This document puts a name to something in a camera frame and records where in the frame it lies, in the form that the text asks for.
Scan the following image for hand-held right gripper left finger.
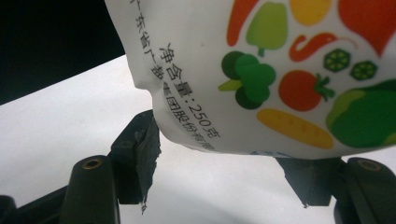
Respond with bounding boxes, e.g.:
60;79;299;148
108;108;163;217

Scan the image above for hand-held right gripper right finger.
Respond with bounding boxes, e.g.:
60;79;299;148
275;156;347;209

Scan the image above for blue and white pouch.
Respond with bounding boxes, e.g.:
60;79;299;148
104;0;396;161

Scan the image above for dark curtain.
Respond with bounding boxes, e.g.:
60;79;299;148
0;0;126;106

